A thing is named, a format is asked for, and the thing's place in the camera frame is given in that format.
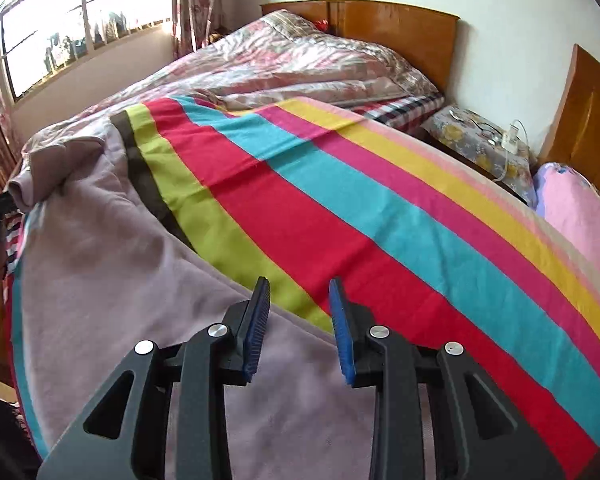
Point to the barred window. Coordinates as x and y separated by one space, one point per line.
45 25

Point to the nightstand with floral cloth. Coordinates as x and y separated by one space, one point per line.
475 157

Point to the rainbow striped bed sheet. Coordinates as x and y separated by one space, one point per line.
380 220

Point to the small red ornament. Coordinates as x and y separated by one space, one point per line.
323 24

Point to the lilac knit sweater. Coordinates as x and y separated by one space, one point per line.
105 285

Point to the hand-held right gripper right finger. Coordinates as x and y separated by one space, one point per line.
341 336

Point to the pink floral quilt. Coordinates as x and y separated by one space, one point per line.
280 60

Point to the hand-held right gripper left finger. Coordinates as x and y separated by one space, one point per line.
257 331

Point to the grooved wooden headboard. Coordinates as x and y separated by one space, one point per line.
590 110

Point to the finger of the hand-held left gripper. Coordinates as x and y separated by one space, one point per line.
4 203

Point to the plain wooden headboard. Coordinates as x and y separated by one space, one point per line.
405 30

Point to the plaid bed sheet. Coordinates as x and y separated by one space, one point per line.
410 107

